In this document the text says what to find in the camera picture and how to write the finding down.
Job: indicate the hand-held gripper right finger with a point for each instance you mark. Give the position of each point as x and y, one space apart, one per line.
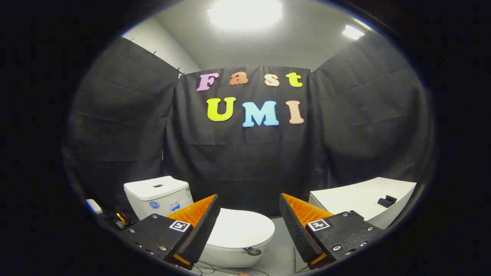
295 226

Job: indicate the large ceiling light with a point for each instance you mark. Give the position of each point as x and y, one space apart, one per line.
245 13

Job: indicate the white cabinet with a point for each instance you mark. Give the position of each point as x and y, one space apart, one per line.
356 199

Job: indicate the black round lid pull tab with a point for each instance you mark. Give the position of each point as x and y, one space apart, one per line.
252 251

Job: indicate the small ceiling light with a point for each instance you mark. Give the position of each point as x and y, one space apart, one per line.
353 32

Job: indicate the small white box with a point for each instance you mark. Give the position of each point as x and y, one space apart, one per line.
94 206

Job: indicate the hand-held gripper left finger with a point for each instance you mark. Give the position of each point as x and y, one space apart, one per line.
205 226

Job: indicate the black backdrop cloth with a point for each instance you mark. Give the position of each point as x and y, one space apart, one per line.
245 161

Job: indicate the white toilet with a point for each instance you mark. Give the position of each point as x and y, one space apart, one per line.
157 195

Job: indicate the white toilet lid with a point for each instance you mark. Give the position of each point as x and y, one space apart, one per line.
241 230

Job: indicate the orange black device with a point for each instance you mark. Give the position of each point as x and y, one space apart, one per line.
122 219

